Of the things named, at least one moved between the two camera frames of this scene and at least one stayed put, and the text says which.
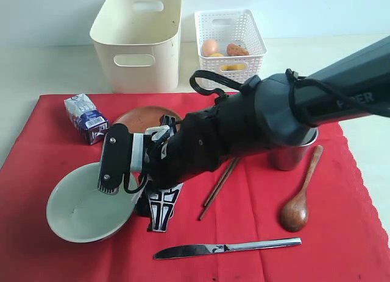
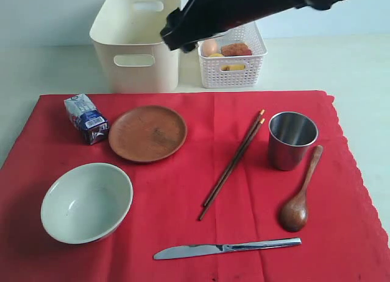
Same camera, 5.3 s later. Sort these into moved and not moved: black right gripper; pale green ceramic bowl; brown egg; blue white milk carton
Moved: black right gripper
Not moved: blue white milk carton; pale green ceramic bowl; brown egg
